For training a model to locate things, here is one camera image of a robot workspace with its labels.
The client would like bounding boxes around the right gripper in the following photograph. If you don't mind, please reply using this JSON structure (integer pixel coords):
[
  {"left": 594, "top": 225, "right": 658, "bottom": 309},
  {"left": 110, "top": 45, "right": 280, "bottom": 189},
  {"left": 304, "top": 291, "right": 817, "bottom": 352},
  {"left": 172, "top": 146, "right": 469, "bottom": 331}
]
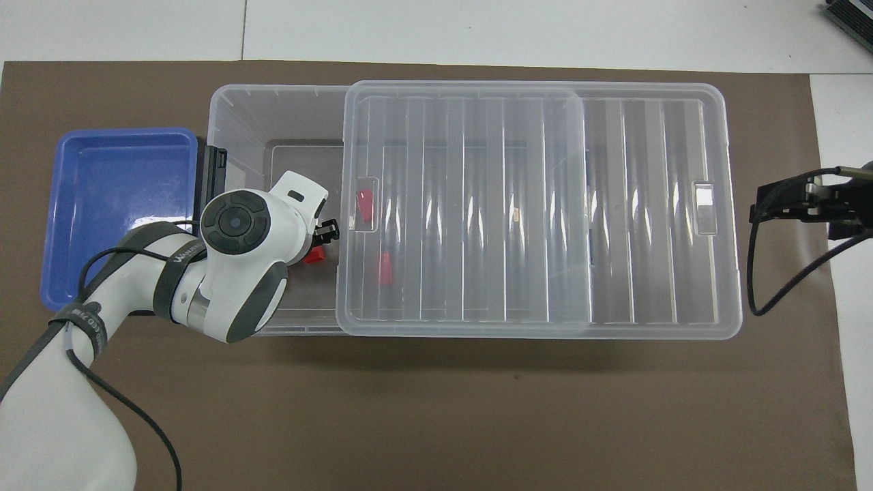
[{"left": 749, "top": 161, "right": 873, "bottom": 240}]

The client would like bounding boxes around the black box latch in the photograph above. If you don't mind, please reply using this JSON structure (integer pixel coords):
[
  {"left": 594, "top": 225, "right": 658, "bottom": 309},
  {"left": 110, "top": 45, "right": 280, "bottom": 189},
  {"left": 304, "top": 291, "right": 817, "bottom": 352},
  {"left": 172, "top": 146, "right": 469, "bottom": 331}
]
[{"left": 196, "top": 139, "right": 228, "bottom": 226}]

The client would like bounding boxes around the clear plastic box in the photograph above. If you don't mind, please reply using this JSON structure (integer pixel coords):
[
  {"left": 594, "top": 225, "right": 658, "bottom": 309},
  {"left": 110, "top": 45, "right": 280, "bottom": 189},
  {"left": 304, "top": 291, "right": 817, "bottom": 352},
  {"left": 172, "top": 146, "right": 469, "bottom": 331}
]
[{"left": 207, "top": 84, "right": 595, "bottom": 339}]

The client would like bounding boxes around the clear plastic lid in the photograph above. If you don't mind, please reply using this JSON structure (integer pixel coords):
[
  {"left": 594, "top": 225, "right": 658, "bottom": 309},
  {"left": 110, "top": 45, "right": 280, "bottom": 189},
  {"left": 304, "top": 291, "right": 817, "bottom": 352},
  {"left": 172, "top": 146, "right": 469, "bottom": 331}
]
[{"left": 335, "top": 79, "right": 743, "bottom": 341}]

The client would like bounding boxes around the grey device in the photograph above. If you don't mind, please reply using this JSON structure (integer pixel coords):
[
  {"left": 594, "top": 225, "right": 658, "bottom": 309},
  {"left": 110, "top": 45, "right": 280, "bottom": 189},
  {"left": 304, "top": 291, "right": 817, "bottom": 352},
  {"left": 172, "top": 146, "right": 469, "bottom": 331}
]
[{"left": 821, "top": 0, "right": 873, "bottom": 36}]

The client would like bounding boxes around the blue plastic tray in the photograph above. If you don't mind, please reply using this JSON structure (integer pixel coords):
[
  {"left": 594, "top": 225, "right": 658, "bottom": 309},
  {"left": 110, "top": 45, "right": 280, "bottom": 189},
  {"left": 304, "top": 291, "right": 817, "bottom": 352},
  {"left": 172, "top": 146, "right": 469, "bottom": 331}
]
[{"left": 38, "top": 127, "right": 206, "bottom": 314}]

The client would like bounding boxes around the black cable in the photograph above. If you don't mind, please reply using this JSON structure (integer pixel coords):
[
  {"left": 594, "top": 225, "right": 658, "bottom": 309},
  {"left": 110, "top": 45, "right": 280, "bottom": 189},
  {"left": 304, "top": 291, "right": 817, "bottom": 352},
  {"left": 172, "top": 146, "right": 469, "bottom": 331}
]
[
  {"left": 0, "top": 221, "right": 207, "bottom": 491},
  {"left": 745, "top": 166, "right": 873, "bottom": 317}
]

